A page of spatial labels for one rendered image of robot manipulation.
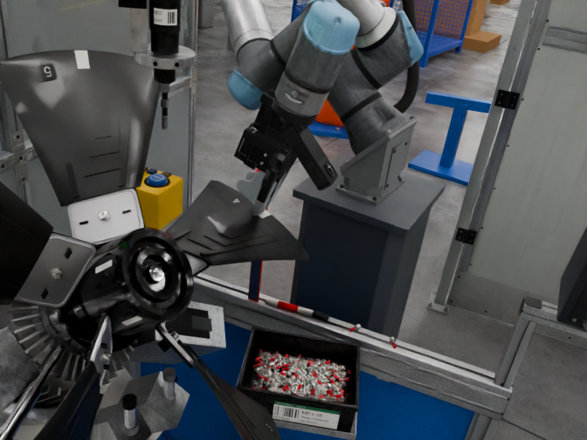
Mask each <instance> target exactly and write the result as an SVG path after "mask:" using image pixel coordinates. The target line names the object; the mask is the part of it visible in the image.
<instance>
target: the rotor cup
mask: <svg viewBox="0 0 587 440"><path fill-rule="evenodd" d="M110 260H112V266H110V267H108V268H107V269H105V270H103V271H101V272H98V273H95V270H96V267H98V266H100V265H103V264H105V263H106V262H108V261H110ZM152 265H158V266H160V267H161V268H162V271H163V279H162V280H161V281H159V282H156V281H154V280H153V279H152V278H151V277H150V275H149V269H150V267H151V266H152ZM193 290H194V279H193V272H192V269H191V266H190V261H189V260H188V258H187V256H186V254H185V252H184V251H183V249H182V247H181V246H180V245H179V244H178V242H177V241H176V240H175V239H174V238H172V237H171V236H170V235H168V234H167V233H165V232H163V231H161V230H158V229H155V228H148V227H147V228H139V229H135V230H131V231H130V232H128V233H126V234H124V235H122V236H120V237H117V238H116V239H115V240H113V241H111V242H109V243H107V244H104V245H103V246H99V247H98V248H97V250H96V253H95V255H94V257H93V260H92V261H91V263H90V265H89V266H88V267H87V269H86V271H85V273H84V274H83V276H82V278H81V279H80V281H79V283H78V284H77V286H76V288H75V289H74V291H73V293H72V295H71V297H70V298H69V300H68V301H67V302H66V304H65V305H63V306H62V307H59V308H54V307H49V306H47V307H46V309H47V312H48V315H49V317H50V320H51V322H52V324H53V326H54V328H55V329H56V331H57V332H58V333H59V335H60V336H61V337H62V338H63V339H64V340H65V341H66V342H67V343H68V344H69V345H71V346H72V347H74V348H76V349H78V350H79V351H81V352H83V353H85V351H86V349H87V348H88V347H90V346H92V343H93V338H94V336H95V334H96V331H97V328H98V326H99V324H100V319H101V317H102V314H103V313H107V316H109V318H110V321H111V331H112V341H113V351H112V353H115V352H117V351H120V350H122V349H124V348H126V347H128V346H129V345H131V344H132V343H133V342H134V341H135V340H136V339H137V338H138V336H139V335H140V333H141V332H143V331H146V330H148V329H150V328H152V327H157V326H159V325H161V324H164V323H166V322H169V321H171V320H174V319H176V318H177V317H178V316H180V315H181V314H182V313H183V312H184V311H185V310H186V309H187V307H188V306H189V304H190V301H191V299H192V295H193ZM135 316H139V317H141V318H142V320H138V321H136V322H134V323H131V324H129V325H124V324H122V322H123V321H125V320H129V319H132V318H134V317H135Z"/></svg>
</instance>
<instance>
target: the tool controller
mask: <svg viewBox="0 0 587 440"><path fill-rule="evenodd" d="M556 319H557V321H559V322H562V323H564V324H567V325H571V326H574V327H578V328H582V329H584V330H585V331H587V227H586V229H585V231H584V233H583V235H582V237H581V239H580V241H579V243H578V245H577V247H576V249H575V251H574V253H573V255H572V257H571V259H570V261H569V263H568V265H567V267H566V269H565V271H564V273H563V275H562V277H561V283H560V291H559V299H558V307H557V316H556Z"/></svg>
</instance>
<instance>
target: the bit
mask: <svg viewBox="0 0 587 440"><path fill-rule="evenodd" d="M161 107H162V129H164V130H166V129H168V107H169V99H168V93H162V98H161Z"/></svg>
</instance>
